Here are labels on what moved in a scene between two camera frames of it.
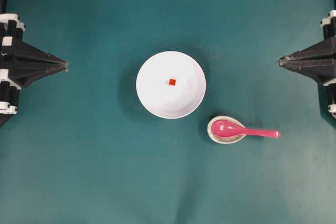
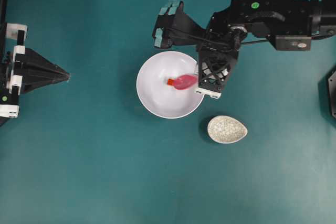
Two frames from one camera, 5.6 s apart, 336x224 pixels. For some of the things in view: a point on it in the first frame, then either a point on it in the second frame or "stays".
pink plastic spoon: (228, 129) → (184, 82)
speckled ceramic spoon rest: (222, 139) stays
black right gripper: (324, 52) → (286, 20)
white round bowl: (166, 100) stays
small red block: (172, 82) stays
